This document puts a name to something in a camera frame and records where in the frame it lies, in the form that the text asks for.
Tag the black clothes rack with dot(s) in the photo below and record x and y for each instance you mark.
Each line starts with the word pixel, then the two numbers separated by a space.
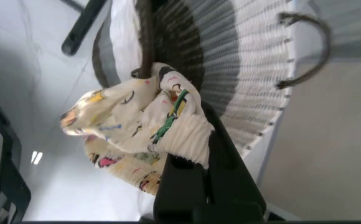
pixel 81 28

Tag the white laundry basket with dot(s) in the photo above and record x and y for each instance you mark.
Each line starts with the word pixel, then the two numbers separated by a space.
pixel 255 62

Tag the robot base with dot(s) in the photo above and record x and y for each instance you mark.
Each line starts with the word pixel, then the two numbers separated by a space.
pixel 9 155

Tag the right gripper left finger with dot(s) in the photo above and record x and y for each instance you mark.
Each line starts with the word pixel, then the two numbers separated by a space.
pixel 177 193

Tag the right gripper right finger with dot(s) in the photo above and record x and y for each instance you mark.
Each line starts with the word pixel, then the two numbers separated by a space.
pixel 236 193

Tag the cream printed garment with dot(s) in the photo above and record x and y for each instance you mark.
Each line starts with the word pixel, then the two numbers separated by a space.
pixel 130 118

